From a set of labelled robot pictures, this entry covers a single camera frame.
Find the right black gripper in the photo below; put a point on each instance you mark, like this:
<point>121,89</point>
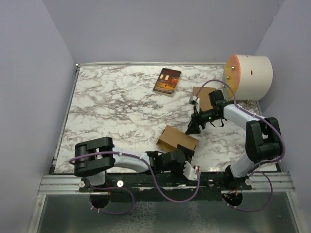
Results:
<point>197,118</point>

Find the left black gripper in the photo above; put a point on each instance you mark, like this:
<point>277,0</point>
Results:
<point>187,154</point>

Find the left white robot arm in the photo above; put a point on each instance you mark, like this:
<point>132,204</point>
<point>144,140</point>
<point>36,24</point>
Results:
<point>94,157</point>

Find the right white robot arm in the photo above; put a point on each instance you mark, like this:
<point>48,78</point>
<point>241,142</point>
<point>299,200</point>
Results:
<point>263,143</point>

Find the folded brown cardboard box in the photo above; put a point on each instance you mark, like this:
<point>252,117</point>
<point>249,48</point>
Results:
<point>204,98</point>

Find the dark paperback book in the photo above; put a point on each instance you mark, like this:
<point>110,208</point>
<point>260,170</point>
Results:
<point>167,82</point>

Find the round pastel drawer cabinet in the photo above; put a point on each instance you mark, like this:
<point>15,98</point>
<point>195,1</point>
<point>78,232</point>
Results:
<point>249,76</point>

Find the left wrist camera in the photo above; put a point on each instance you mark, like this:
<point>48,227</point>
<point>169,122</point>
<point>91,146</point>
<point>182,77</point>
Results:
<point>190,172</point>

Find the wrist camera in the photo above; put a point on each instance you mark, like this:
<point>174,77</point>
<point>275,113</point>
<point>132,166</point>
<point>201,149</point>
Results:
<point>190,172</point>
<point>195,101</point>

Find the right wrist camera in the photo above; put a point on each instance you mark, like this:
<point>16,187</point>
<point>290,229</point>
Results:
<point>195,101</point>

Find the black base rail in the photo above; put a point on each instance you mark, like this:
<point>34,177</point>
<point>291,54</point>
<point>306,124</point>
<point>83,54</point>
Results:
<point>148,188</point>

